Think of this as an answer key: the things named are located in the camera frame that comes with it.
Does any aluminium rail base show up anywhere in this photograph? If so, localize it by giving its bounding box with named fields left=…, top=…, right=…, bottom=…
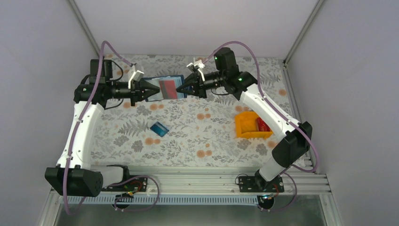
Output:
left=122, top=166, right=331, bottom=206

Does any blue leather card holder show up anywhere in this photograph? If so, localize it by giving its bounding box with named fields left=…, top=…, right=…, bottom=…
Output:
left=144, top=75, right=187, bottom=102

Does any blue credit card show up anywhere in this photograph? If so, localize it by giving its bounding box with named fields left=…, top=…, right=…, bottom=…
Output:
left=150, top=122, right=169, bottom=137

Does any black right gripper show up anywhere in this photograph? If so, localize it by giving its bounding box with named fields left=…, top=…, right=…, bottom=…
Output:
left=176, top=70, right=226, bottom=98

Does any red credit card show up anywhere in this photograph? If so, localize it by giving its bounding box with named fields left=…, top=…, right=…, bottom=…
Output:
left=160, top=80, right=178, bottom=99

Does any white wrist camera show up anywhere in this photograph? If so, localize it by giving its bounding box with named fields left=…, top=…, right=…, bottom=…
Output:
left=186, top=57, right=205, bottom=73
left=128, top=63, right=144, bottom=89

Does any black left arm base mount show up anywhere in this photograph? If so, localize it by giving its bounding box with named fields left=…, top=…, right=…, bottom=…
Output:
left=102, top=164, right=148, bottom=193

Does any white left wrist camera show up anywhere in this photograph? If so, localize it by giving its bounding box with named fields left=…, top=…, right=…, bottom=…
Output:
left=128, top=63, right=144, bottom=89

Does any red item in bin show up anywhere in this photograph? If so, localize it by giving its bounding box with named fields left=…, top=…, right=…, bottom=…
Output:
left=256, top=117, right=271, bottom=132

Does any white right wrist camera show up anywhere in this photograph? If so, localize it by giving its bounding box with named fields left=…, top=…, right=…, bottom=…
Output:
left=186, top=57, right=205, bottom=73

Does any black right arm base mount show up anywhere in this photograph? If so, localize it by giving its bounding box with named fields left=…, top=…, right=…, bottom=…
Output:
left=235, top=174, right=285, bottom=193

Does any floral table cloth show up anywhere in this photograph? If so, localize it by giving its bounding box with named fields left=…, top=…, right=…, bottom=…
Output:
left=88, top=54, right=304, bottom=168

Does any yellow plastic bin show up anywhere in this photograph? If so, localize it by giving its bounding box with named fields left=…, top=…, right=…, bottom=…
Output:
left=234, top=111, right=273, bottom=139

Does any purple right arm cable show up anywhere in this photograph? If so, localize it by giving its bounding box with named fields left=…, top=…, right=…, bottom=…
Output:
left=204, top=41, right=320, bottom=174

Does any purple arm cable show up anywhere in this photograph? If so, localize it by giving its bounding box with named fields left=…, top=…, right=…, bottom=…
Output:
left=204, top=41, right=320, bottom=174
left=63, top=40, right=135, bottom=216

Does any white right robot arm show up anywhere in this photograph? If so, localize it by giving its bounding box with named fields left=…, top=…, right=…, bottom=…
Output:
left=176, top=47, right=312, bottom=192

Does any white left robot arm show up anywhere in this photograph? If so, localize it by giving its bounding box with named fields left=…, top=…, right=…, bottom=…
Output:
left=45, top=59, right=160, bottom=197

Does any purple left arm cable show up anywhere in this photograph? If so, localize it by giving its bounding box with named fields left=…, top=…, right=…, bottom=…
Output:
left=63, top=40, right=135, bottom=216

